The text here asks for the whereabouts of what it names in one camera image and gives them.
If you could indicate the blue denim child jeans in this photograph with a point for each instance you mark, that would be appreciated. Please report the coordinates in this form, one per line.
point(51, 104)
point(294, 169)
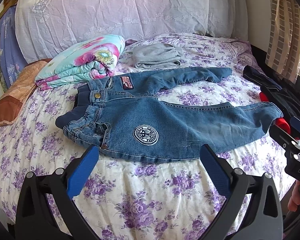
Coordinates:
point(124, 118)

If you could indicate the blue patterned pillow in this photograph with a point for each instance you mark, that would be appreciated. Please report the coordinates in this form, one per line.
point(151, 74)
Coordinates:
point(12, 60)

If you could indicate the striped beige curtain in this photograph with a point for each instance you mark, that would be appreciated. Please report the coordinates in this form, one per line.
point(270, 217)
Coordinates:
point(283, 55)

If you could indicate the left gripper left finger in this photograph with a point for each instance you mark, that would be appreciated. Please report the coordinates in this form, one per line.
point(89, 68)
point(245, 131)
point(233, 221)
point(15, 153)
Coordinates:
point(35, 219)

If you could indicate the lilac lace headboard cover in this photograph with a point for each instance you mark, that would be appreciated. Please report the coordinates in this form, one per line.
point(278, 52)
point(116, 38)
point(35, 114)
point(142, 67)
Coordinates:
point(44, 28)

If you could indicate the orange brown pillow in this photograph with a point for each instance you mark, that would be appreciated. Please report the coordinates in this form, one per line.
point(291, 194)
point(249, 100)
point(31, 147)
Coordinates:
point(14, 99)

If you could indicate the person right hand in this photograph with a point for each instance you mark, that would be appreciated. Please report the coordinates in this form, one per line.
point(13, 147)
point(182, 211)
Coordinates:
point(294, 200)

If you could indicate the purple floral bedspread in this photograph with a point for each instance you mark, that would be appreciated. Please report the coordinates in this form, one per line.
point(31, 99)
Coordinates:
point(122, 199)

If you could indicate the folded grey garment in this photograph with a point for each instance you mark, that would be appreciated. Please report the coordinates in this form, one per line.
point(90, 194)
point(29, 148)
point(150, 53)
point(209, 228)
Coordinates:
point(158, 55)

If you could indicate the dark navy clothing pile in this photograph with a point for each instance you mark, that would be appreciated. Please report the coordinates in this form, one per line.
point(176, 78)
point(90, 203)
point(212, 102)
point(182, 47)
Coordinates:
point(281, 97)

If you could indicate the folded floral turquoise quilt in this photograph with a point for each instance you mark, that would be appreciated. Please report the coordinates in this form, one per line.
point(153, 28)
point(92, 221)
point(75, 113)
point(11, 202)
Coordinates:
point(89, 60)

